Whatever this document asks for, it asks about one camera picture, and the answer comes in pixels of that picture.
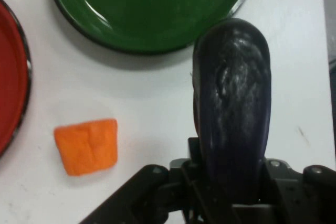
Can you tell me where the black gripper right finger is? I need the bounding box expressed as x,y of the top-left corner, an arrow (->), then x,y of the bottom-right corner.
258,158 -> 336,224

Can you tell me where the green enamel plate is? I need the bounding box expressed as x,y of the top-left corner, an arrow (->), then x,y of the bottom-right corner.
46,0 -> 257,56

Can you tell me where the orange carrot chunk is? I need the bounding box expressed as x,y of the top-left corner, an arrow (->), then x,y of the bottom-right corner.
54,118 -> 119,176

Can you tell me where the red enamel plate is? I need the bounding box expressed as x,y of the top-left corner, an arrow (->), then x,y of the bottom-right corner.
0,0 -> 33,158

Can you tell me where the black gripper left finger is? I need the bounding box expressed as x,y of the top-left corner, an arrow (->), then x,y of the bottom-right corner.
80,136 -> 211,224

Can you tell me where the dark purple eggplant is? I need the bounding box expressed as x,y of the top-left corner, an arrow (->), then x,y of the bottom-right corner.
191,18 -> 272,206

